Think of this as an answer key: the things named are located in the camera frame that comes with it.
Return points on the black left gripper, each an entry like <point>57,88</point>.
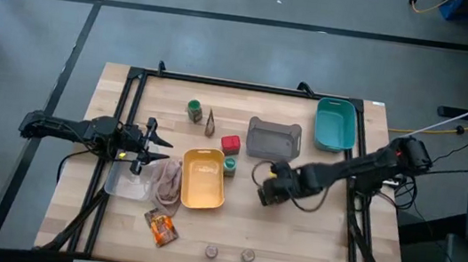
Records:
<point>132,143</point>

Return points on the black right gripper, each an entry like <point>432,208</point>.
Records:
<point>281,186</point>

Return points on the green-lidded spice jar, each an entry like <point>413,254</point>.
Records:
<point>195,110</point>
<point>229,166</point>

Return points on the brown pointed spice pouch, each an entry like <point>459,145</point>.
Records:
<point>210,126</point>

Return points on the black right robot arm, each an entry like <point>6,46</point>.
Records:
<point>359,166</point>

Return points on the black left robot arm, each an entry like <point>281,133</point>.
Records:
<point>60,125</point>

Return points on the beige crumpled cloth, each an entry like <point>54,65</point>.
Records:
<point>167,185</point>

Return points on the clear plastic bin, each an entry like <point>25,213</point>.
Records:
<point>126,185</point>

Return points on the grey translucent plastic bin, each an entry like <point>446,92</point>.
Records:
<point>273,140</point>

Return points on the yellow plastic bin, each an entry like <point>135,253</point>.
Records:
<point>203,181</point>

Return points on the orange spice packet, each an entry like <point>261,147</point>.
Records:
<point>160,228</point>

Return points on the teal plastic bin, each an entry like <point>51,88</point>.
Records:
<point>335,125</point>

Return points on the white mounting plate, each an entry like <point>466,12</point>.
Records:
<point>388,182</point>

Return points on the blue box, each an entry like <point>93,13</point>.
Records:
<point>451,8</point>

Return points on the black aluminium table frame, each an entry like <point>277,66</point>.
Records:
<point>244,84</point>

